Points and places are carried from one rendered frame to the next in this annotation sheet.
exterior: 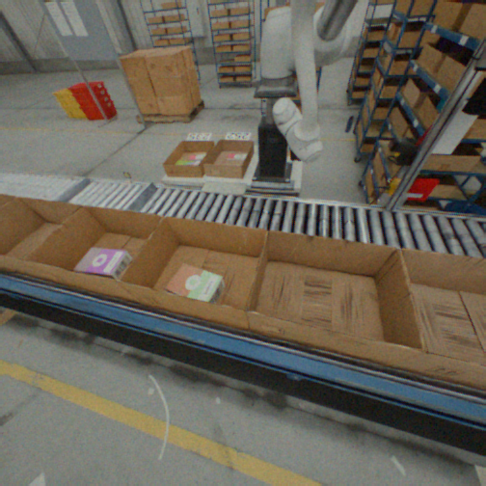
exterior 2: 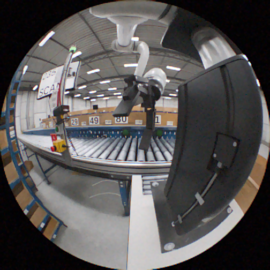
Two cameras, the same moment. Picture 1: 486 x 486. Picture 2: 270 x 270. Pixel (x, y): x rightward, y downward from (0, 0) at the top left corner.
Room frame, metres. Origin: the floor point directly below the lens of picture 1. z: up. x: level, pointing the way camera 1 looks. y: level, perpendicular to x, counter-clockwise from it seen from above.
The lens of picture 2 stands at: (1.35, -0.47, 1.00)
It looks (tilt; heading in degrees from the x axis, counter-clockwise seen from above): 14 degrees down; 163
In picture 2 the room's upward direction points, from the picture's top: straight up
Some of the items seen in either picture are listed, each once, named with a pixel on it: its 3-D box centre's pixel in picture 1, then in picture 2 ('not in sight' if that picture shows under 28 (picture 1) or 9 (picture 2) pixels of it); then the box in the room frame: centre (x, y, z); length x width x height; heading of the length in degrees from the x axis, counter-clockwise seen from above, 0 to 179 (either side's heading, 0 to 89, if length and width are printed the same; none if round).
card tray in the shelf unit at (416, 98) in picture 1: (433, 92); not in sight; (1.75, -1.57, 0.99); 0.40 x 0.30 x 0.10; 158
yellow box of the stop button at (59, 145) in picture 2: (389, 186); (61, 146); (0.89, -0.82, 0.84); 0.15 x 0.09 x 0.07; 70
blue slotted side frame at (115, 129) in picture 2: not in sight; (89, 134); (0.26, -0.78, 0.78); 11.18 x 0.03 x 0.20; 70
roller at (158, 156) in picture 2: (262, 229); (155, 148); (0.79, -0.12, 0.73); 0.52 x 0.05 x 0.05; 160
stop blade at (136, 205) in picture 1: (136, 207); not in sight; (1.08, 0.65, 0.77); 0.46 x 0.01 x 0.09; 160
